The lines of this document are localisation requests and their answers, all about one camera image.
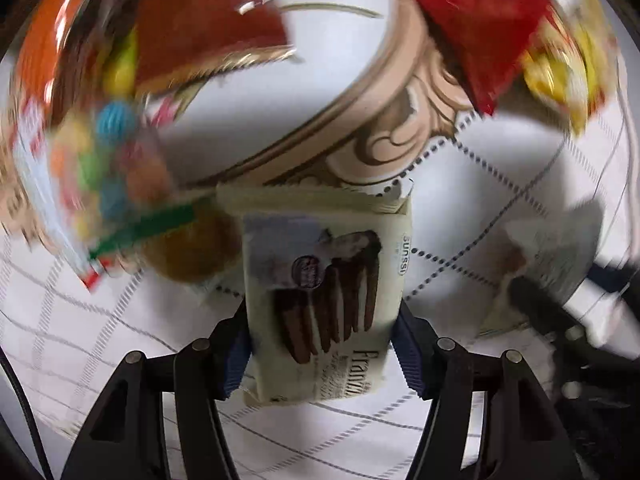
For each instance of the yellow snack packet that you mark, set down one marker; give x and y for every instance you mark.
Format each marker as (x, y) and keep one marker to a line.
(575, 70)

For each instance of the white printed snack packet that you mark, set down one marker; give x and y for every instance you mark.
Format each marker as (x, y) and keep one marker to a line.
(555, 255)

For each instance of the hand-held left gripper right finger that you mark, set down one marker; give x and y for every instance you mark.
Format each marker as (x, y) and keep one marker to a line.
(411, 355)

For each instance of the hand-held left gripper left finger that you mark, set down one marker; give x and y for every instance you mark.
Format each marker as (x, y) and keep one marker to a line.
(234, 360)

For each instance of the colourful candy ball bag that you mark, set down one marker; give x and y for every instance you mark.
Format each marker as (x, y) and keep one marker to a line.
(115, 175)

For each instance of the red snack packet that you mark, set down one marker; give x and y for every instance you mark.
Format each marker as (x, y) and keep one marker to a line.
(492, 40)

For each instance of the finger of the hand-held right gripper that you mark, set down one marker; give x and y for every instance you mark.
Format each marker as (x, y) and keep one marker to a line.
(537, 305)

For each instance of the round brown pastry packet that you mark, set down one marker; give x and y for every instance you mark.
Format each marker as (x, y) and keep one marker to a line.
(195, 245)

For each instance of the brown snack packet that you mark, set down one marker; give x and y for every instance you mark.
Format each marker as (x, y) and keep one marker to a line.
(205, 15)

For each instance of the orange snack bag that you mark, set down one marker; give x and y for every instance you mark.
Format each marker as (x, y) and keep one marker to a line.
(47, 45)

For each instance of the cream chocolate biscuit packet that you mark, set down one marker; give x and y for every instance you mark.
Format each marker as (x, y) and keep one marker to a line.
(320, 290)

